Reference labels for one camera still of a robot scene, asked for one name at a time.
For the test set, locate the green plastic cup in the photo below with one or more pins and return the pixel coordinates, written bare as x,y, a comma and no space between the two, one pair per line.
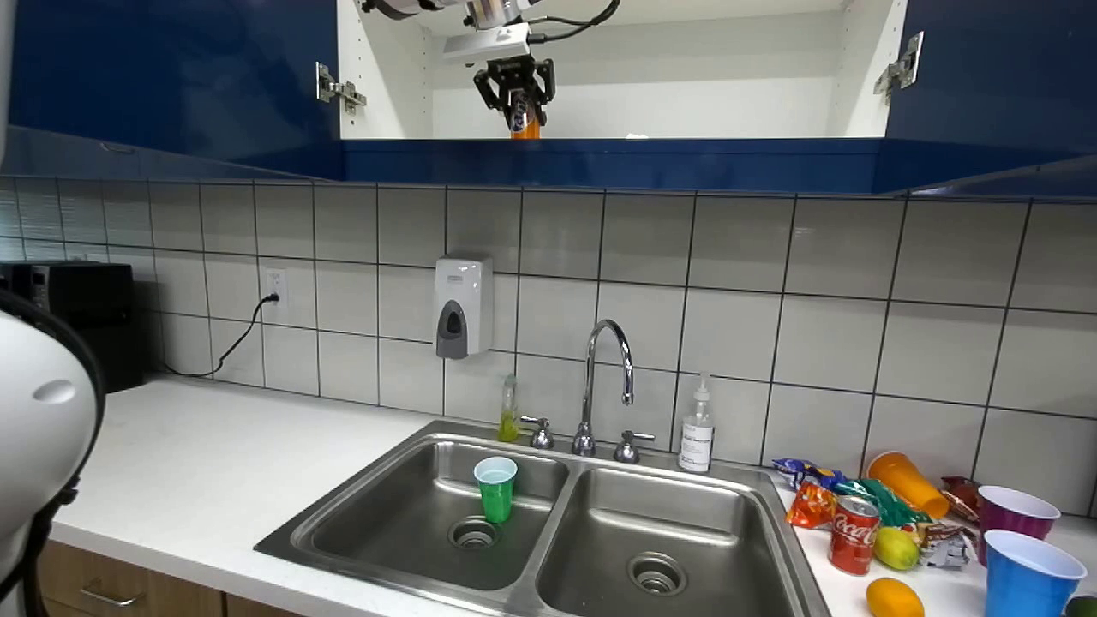
496,483

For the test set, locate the purple plastic cup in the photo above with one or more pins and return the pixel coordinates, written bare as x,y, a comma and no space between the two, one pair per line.
1017,512

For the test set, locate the blue plastic cup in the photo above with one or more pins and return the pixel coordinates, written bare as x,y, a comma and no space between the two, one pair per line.
1029,576

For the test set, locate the wooden lower cabinet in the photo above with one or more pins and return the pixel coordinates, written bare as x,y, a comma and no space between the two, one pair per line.
84,584

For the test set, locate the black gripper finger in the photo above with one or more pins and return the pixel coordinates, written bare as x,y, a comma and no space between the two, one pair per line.
544,88
490,92

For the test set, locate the orange Fanta can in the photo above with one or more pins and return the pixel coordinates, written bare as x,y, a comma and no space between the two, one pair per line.
524,125

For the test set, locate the green dish soap bottle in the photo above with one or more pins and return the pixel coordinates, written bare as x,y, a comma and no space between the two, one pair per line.
507,428

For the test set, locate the green apple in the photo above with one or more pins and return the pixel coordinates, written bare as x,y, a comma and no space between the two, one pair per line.
894,550

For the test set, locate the stainless steel double sink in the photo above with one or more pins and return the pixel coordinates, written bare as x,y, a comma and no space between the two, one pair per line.
587,535

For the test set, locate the white soap dispenser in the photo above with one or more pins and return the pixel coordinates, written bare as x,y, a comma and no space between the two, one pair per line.
465,308

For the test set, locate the orange snack bag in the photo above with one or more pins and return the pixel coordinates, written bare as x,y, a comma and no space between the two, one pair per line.
812,504

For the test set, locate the clear hand soap bottle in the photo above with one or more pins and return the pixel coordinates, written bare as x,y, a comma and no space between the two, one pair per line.
698,433

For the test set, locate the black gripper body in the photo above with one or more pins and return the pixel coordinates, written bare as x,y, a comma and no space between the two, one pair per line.
516,76

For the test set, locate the red Coca-Cola can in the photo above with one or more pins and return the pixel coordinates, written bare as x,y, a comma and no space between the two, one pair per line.
852,535

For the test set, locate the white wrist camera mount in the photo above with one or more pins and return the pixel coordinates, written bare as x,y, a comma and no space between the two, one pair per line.
488,45

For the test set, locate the blue upper cabinet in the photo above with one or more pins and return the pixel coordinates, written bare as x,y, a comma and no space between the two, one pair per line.
828,99

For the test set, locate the black coffee machine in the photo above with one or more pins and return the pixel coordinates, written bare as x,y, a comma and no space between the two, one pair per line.
97,302

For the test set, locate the yellow lemon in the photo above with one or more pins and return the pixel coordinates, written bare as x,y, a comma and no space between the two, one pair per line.
893,598

